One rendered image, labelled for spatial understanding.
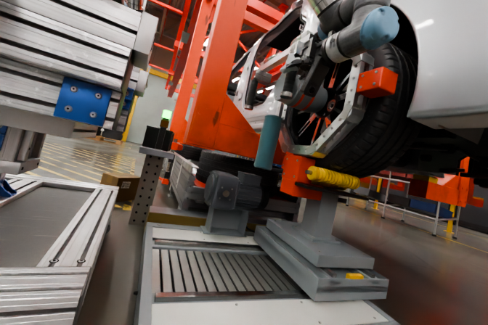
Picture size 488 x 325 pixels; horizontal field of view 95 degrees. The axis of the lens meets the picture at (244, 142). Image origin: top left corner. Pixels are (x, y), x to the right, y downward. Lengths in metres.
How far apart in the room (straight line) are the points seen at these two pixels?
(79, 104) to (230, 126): 0.91
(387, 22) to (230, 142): 0.99
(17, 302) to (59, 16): 0.49
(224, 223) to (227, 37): 1.09
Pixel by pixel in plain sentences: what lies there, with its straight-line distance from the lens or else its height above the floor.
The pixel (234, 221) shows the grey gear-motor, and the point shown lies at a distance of 1.40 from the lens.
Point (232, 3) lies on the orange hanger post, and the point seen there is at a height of 1.39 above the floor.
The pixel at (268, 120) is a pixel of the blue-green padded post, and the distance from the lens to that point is 1.07.
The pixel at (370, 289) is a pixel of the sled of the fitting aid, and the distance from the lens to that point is 1.12.
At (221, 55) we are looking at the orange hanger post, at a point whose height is 1.07.
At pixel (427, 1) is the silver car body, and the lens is 1.03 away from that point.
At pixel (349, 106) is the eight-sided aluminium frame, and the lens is 0.87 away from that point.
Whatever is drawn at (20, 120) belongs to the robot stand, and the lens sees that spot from 0.72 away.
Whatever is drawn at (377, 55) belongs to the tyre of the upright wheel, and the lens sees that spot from 1.02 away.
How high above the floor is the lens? 0.51
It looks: 4 degrees up
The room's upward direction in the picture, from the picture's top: 13 degrees clockwise
